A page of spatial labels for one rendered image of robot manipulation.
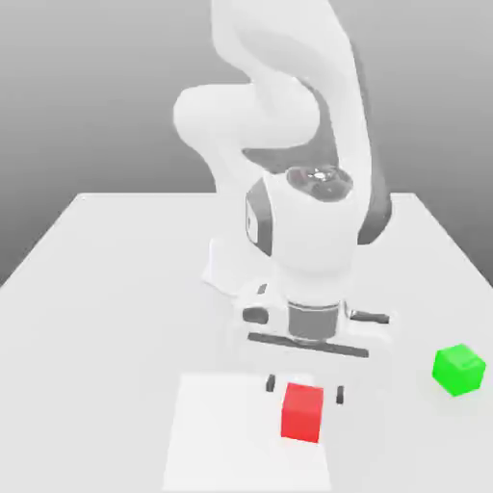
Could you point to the small green cube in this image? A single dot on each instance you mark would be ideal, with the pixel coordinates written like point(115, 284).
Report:
point(458, 370)

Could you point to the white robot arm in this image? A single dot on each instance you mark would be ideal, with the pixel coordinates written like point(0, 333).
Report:
point(308, 238)

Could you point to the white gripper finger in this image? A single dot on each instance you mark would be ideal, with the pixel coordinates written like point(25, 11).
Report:
point(339, 395)
point(270, 383)

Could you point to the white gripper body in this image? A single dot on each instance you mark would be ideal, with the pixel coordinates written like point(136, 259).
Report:
point(308, 360)

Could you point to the small red cube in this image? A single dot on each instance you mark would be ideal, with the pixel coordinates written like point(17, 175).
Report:
point(301, 414)

